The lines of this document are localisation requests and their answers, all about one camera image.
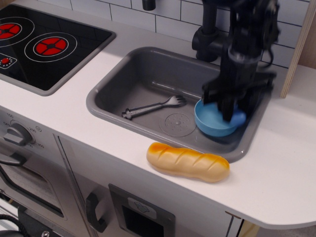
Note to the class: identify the light wooden side post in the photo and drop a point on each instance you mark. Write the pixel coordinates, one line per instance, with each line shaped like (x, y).
(305, 51)

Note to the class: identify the black toy stovetop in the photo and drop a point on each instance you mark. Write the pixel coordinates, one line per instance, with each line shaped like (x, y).
(40, 52)

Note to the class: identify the blue handled grey spoon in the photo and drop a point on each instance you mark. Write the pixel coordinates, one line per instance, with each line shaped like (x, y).
(238, 118)

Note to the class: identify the toy bread loaf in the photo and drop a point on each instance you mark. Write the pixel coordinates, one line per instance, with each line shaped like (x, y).
(187, 163)

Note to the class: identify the grey sink basin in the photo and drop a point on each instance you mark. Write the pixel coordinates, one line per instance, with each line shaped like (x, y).
(150, 75)

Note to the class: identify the black wall hook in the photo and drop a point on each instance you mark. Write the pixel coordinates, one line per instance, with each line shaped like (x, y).
(148, 5)

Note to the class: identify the grey dispenser panel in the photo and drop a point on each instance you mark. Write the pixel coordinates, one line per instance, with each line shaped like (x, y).
(139, 217)

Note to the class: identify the grey oven door handle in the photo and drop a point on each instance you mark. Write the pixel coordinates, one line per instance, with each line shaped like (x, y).
(13, 160)

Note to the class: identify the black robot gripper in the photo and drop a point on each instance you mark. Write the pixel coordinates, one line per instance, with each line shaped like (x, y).
(240, 79)

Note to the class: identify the blue plastic bowl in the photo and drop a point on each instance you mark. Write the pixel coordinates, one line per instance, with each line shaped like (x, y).
(209, 120)

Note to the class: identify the grey cabinet door handle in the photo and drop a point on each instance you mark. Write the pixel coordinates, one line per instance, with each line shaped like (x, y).
(91, 204)

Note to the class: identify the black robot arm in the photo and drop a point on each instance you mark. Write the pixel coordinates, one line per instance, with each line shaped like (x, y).
(253, 27)

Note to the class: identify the black toy faucet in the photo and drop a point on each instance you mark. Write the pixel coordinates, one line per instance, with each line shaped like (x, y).
(208, 40)

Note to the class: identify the grey sink drain cover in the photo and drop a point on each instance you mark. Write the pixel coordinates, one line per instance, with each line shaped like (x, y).
(177, 124)

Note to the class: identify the grey oven knob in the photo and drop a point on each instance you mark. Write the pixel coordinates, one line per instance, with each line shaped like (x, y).
(18, 135)

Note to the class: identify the grey plastic fork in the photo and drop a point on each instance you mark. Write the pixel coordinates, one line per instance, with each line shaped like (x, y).
(173, 101)

